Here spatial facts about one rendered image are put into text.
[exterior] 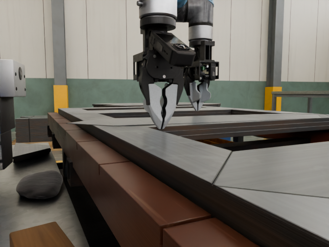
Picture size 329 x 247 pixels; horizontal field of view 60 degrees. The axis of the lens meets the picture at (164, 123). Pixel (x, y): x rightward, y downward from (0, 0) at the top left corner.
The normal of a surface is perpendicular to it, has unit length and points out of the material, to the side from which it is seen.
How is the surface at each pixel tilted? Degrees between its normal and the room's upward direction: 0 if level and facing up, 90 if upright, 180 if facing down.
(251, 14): 90
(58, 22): 90
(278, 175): 0
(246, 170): 0
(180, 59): 118
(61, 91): 90
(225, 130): 90
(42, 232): 0
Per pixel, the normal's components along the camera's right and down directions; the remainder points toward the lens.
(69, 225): 0.00, -0.99
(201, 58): -0.90, 0.04
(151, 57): 0.43, 0.09
